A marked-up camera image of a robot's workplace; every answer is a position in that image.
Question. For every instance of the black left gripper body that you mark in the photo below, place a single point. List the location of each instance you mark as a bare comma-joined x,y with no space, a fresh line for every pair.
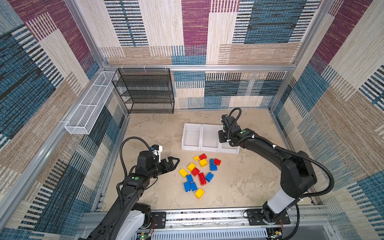
157,168

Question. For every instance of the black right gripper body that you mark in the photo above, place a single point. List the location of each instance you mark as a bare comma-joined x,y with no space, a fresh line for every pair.
224,136

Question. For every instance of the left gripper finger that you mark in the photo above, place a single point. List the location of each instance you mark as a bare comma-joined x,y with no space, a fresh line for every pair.
171,167
172,160

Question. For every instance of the red lego top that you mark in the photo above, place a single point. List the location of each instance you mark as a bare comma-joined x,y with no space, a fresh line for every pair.
202,157

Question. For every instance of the long red lego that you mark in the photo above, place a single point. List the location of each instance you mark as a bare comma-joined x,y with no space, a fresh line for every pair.
202,179

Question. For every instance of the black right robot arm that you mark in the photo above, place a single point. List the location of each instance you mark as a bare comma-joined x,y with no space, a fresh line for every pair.
297,172

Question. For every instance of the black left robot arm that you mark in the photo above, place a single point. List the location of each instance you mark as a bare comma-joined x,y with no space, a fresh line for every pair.
128,219

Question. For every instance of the right white plastic bin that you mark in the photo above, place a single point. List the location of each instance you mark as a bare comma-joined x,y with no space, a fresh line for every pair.
224,147

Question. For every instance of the white plastic bin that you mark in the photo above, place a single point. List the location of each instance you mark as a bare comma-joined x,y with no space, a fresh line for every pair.
210,138
224,147
191,139

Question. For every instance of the middle white plastic bin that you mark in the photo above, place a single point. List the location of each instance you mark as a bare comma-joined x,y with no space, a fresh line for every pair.
210,138

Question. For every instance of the left white plastic bin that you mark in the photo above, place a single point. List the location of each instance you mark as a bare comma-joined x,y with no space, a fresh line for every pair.
191,139

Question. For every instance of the yellow lego bottom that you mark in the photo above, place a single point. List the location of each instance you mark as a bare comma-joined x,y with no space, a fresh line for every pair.
199,193

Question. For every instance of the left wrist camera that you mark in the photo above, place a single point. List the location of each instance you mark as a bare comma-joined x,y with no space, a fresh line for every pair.
157,150

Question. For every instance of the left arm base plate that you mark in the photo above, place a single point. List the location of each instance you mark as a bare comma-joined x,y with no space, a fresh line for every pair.
156,221

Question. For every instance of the black wire mesh shelf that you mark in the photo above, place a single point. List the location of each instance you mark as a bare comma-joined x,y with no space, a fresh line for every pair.
145,91

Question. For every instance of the white wire mesh basket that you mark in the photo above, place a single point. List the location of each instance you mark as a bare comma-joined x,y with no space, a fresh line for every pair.
87,112

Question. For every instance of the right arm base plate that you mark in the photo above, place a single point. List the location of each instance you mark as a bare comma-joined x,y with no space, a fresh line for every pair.
260,217

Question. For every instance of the aluminium front rail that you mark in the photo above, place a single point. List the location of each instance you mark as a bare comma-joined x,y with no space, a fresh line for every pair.
314,223

